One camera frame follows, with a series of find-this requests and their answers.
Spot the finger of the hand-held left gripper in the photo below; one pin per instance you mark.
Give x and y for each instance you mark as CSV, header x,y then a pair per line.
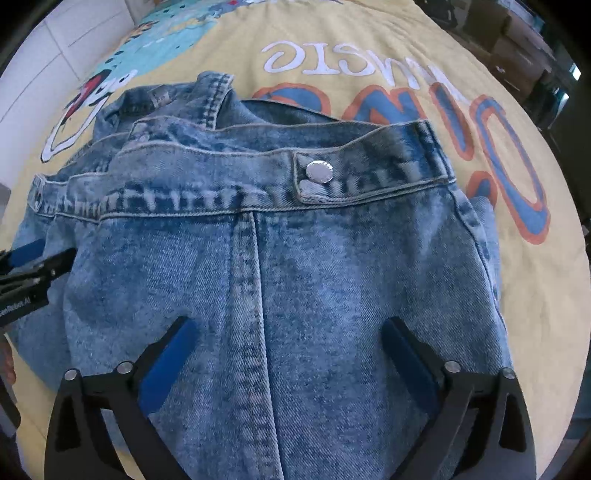
x,y
55,265
27,253

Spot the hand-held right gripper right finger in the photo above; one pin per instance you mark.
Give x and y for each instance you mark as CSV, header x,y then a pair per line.
x,y
411,364

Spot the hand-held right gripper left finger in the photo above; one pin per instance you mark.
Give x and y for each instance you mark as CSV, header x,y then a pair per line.
x,y
168,364

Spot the blue denim jacket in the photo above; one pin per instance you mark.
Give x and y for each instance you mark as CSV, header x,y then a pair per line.
x,y
300,277

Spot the person's left hand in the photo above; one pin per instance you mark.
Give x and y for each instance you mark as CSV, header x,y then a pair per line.
x,y
6,364

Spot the white wardrobe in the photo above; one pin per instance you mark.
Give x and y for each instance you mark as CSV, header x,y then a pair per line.
x,y
46,55

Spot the brown cardboard box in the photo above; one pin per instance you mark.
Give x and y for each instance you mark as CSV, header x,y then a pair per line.
x,y
521,60
485,23

